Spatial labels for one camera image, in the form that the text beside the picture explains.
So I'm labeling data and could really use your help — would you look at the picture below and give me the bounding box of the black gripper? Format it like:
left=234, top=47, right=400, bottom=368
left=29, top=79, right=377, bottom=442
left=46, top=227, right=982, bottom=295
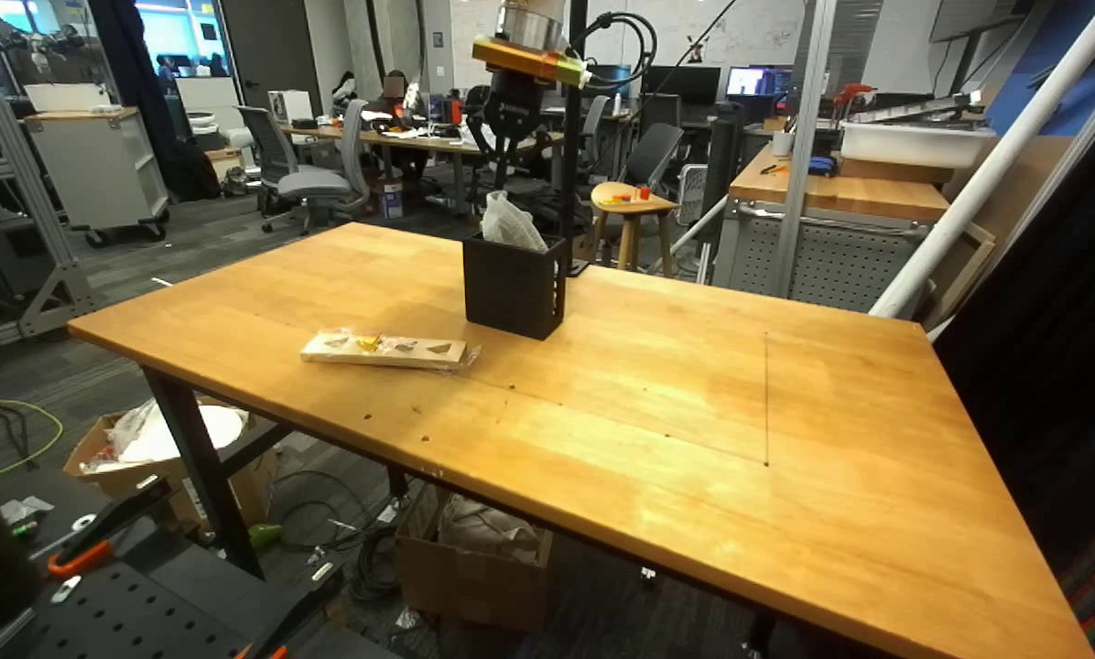
left=467, top=78, right=563, bottom=166

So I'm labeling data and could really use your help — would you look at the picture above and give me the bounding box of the white terry towel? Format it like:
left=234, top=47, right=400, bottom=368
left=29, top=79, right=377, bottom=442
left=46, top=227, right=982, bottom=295
left=477, top=190, right=552, bottom=255

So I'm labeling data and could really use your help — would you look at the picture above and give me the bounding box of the black perforated box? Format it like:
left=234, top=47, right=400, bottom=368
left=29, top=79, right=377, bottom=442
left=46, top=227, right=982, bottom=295
left=462, top=232, right=571, bottom=344

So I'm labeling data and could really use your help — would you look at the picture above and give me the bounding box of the brown cardboard box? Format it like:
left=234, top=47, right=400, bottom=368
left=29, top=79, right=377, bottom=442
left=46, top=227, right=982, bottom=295
left=395, top=488, right=560, bottom=638

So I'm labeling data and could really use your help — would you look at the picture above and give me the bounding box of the cardboard box with white bag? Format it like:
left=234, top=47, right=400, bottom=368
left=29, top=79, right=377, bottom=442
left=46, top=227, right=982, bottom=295
left=58, top=394, right=281, bottom=533

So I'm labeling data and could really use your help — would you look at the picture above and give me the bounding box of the long office desk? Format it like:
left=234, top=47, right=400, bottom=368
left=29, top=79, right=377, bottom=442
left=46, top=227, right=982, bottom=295
left=286, top=119, right=568, bottom=213

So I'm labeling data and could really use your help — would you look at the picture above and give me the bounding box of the round wooden stool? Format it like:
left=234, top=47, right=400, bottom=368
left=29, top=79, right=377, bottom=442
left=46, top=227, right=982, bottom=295
left=585, top=179, right=677, bottom=278

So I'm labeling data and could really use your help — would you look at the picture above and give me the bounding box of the seated person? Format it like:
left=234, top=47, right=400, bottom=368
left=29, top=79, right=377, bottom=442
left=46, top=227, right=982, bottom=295
left=375, top=67, right=433, bottom=124

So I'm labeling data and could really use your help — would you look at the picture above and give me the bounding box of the black office chair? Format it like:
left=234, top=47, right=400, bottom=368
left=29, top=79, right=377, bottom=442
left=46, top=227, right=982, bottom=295
left=623, top=119, right=684, bottom=193

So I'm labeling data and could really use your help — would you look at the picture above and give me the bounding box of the black computer monitor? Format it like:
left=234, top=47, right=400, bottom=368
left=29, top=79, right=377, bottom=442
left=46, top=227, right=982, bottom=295
left=637, top=62, right=726, bottom=108

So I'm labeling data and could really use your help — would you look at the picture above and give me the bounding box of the grey office chair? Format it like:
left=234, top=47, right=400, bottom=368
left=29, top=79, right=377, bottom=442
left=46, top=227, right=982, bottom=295
left=239, top=100, right=377, bottom=235

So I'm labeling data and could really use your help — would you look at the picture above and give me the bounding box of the lit computer monitor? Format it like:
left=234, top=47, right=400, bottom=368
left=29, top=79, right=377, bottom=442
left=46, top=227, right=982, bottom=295
left=721, top=62, right=799, bottom=105

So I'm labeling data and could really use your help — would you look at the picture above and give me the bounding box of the wooden shape puzzle board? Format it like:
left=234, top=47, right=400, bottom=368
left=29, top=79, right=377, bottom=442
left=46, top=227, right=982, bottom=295
left=298, top=326, right=484, bottom=373

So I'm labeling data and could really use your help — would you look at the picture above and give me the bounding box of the wooden top workbench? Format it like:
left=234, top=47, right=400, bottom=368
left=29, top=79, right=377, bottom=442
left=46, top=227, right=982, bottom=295
left=712, top=143, right=955, bottom=313

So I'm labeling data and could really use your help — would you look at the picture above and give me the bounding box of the white plastic bin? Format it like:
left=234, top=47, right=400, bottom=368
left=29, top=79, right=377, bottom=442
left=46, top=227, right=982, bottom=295
left=834, top=118, right=1002, bottom=173

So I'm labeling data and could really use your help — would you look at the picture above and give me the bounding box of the white wheeled cabinet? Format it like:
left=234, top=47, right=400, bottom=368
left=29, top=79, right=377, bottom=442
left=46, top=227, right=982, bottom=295
left=18, top=79, right=171, bottom=244

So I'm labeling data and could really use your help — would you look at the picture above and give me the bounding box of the black table leg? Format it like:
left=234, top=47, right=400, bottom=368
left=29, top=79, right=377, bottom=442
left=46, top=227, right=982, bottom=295
left=138, top=363, right=295, bottom=579

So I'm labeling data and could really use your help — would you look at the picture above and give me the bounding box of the thick white slanted pole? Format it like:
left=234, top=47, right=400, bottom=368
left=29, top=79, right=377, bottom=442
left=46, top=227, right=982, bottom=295
left=868, top=0, right=1095, bottom=322

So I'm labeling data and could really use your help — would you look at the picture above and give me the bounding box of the black perforated platform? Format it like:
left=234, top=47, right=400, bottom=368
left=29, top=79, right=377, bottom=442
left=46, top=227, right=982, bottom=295
left=0, top=473, right=403, bottom=659

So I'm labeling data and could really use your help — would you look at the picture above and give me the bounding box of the yellow wrist camera bar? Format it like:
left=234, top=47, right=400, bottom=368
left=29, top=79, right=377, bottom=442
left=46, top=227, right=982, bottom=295
left=471, top=33, right=593, bottom=88

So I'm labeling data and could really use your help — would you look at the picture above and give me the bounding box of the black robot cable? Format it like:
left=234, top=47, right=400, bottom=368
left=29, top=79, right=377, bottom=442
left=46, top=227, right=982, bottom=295
left=578, top=8, right=662, bottom=83

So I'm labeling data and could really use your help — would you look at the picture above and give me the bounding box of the grey metal post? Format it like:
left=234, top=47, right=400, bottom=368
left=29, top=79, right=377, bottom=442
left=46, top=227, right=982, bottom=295
left=773, top=0, right=840, bottom=299

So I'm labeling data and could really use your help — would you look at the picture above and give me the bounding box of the grey metal shelf frame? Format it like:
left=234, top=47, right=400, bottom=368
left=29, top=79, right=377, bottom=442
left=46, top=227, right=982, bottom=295
left=0, top=93, right=101, bottom=363

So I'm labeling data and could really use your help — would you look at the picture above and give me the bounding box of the yellow floor cable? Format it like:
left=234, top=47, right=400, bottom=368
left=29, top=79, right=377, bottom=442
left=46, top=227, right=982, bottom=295
left=0, top=394, right=70, bottom=478

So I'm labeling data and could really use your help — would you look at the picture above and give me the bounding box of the orange handled tool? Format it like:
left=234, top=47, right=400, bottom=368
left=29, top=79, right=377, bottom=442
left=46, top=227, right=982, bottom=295
left=46, top=539, right=123, bottom=581

